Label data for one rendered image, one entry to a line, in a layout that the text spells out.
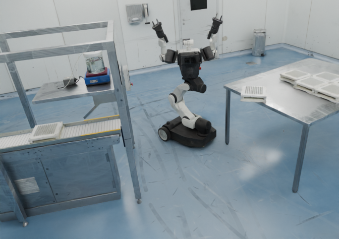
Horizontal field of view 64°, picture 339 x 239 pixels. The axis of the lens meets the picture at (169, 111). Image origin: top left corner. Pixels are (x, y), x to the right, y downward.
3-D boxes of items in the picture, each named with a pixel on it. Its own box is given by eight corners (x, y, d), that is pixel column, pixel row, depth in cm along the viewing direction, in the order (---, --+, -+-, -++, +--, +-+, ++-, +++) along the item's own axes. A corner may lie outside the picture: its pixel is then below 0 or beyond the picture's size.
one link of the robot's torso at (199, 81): (207, 91, 322) (207, 77, 313) (200, 95, 314) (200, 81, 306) (189, 86, 340) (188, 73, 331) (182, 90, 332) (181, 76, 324)
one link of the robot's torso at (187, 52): (206, 80, 306) (205, 49, 289) (176, 82, 307) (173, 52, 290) (203, 71, 332) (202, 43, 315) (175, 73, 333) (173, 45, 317)
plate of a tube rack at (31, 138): (63, 123, 250) (62, 121, 249) (58, 136, 229) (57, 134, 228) (36, 127, 248) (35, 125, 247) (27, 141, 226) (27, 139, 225)
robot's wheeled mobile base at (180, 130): (221, 135, 361) (222, 113, 345) (196, 154, 329) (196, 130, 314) (185, 121, 402) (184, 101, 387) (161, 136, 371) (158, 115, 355)
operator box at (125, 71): (130, 85, 332) (126, 65, 320) (130, 90, 317) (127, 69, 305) (125, 85, 331) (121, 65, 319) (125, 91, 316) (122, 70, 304)
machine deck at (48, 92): (114, 77, 245) (114, 73, 243) (115, 93, 212) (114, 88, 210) (44, 87, 238) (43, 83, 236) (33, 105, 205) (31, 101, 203)
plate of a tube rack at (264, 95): (266, 87, 281) (266, 86, 280) (266, 98, 261) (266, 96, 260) (242, 86, 289) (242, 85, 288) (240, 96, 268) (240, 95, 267)
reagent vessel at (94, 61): (106, 67, 233) (101, 45, 224) (105, 72, 219) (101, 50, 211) (88, 69, 231) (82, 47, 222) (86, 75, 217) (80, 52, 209)
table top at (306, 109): (308, 60, 372) (309, 57, 370) (402, 82, 285) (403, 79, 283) (223, 87, 313) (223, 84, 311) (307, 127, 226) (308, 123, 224)
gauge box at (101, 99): (118, 96, 254) (114, 76, 245) (118, 101, 245) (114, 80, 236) (95, 100, 252) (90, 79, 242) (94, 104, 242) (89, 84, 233)
